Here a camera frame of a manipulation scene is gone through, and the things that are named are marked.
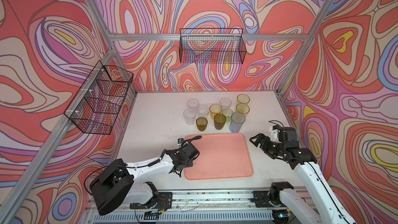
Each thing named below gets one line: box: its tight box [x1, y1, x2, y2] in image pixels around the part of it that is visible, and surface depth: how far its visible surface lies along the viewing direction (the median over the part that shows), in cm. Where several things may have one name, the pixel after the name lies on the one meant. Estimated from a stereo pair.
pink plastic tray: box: [184, 132, 254, 180], surface depth 89 cm
